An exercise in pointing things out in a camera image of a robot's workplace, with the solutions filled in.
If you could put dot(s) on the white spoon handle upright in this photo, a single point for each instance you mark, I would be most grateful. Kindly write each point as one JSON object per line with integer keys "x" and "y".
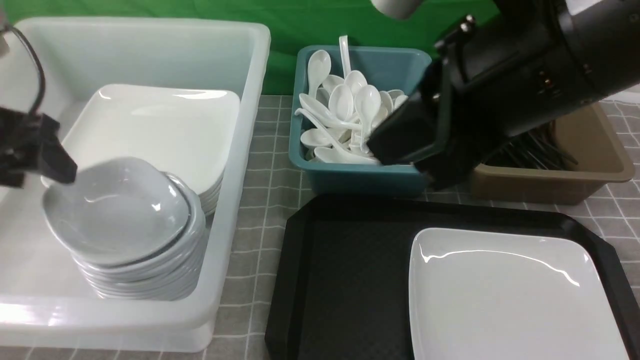
{"x": 343, "y": 42}

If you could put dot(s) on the teal plastic bin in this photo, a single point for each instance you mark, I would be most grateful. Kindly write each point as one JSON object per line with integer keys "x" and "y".
{"x": 387, "y": 69}

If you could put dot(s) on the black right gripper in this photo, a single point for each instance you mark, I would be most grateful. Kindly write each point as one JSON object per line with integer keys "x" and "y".
{"x": 438, "y": 130}

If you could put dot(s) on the large white plastic bin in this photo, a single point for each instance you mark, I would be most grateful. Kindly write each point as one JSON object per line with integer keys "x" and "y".
{"x": 45, "y": 301}

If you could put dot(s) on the pile of black chopsticks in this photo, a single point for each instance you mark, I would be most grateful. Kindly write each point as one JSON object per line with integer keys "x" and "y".
{"x": 536, "y": 149}

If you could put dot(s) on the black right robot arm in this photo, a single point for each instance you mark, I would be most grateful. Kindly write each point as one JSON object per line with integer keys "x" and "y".
{"x": 533, "y": 62}

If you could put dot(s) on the green backdrop cloth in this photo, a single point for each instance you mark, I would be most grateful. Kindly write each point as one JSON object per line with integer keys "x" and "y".
{"x": 293, "y": 24}

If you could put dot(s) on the brown plastic bin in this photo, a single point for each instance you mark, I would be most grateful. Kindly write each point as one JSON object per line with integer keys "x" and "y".
{"x": 587, "y": 135}

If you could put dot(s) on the white square rice plate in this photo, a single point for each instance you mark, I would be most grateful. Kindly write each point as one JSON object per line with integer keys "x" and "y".
{"x": 483, "y": 295}

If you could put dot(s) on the stack of white square plates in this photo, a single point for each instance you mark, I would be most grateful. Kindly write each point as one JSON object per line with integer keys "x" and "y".
{"x": 184, "y": 132}

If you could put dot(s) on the black serving tray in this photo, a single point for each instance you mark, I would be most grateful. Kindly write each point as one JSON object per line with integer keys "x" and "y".
{"x": 341, "y": 290}

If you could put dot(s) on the white bowl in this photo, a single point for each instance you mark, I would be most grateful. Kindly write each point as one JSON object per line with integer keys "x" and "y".
{"x": 116, "y": 212}

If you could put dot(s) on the stack of white bowls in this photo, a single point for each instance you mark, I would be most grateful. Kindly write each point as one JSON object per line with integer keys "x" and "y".
{"x": 169, "y": 275}

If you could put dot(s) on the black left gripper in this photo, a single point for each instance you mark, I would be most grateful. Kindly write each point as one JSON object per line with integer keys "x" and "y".
{"x": 30, "y": 144}

